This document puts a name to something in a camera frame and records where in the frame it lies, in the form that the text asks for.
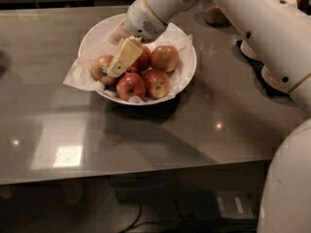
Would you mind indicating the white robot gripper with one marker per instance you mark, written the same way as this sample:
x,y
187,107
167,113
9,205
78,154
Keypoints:
x,y
140,19

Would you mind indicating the red apple with sticker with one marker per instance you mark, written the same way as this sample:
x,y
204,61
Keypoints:
x,y
99,70

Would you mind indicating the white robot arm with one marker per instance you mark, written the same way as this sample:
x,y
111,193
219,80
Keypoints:
x,y
280,35

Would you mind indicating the back middle red apple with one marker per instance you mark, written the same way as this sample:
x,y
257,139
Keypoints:
x,y
143,62

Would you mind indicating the small hidden middle apple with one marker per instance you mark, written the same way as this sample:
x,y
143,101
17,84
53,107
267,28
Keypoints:
x,y
132,69

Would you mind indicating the white bowl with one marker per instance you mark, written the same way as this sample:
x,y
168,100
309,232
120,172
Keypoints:
x,y
95,43

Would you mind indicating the back right red apple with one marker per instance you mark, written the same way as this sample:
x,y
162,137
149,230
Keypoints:
x,y
165,58

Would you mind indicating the front left red apple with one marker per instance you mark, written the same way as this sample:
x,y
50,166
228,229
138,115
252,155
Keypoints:
x,y
130,85

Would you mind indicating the front right red apple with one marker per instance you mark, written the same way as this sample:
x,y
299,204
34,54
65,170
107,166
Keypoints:
x,y
157,83

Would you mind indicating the white paper liner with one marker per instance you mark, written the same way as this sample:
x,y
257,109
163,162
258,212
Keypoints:
x,y
79,76

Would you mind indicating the glass jar with grains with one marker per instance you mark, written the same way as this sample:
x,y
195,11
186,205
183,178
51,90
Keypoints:
x,y
215,17

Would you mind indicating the tall stack paper plates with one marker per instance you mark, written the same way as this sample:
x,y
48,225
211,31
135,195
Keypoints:
x,y
248,51

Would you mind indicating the lower stack paper plates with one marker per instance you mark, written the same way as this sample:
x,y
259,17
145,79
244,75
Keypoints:
x,y
270,78

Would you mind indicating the dark box under table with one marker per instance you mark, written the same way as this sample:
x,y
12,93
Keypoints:
x,y
210,204

